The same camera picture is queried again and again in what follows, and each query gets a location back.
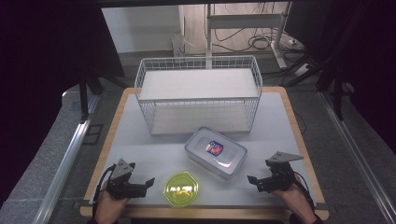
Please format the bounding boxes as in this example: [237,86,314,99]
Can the dark square floor plate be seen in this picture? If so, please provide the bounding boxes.
[81,123,104,146]

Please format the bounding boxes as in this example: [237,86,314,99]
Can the white power strip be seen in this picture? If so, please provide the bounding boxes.
[293,63,313,77]

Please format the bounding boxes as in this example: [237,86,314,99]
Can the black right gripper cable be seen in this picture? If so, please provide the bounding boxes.
[292,172,316,214]

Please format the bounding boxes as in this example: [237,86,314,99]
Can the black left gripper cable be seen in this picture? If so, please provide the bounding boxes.
[92,164,117,214]

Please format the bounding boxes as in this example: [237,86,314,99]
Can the white table mat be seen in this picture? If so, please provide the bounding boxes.
[89,91,318,208]

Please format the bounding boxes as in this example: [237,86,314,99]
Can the white metal desk frame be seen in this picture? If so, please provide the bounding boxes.
[205,2,293,70]

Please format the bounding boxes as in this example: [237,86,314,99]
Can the black floor cables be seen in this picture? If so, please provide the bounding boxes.
[213,27,304,54]

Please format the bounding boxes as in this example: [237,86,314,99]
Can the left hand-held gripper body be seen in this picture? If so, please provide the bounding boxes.
[106,158,148,201]

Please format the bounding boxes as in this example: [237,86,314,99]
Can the green round plastic container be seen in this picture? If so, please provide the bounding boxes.
[163,170,200,208]

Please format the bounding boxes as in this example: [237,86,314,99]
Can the clear plastic food container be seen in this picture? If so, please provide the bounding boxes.
[184,125,248,180]

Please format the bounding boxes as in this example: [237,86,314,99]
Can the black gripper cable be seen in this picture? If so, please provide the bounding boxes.
[92,164,117,214]
[292,172,316,214]

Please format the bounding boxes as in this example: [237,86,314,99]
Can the black metal stand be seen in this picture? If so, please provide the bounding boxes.
[279,54,347,121]
[78,70,128,123]

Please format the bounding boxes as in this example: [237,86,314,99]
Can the white wire shelf rack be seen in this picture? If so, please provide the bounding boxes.
[134,55,263,136]

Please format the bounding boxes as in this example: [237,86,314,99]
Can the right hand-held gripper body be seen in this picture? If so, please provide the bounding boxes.
[263,150,304,192]

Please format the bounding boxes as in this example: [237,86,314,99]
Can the aluminium floor rail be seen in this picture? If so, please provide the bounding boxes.
[32,92,101,224]
[317,91,396,224]

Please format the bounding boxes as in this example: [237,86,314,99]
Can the person's left hand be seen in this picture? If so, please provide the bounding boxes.
[93,181,131,224]

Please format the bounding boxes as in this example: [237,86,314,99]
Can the person's right hand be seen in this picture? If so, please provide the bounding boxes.
[270,175,316,224]

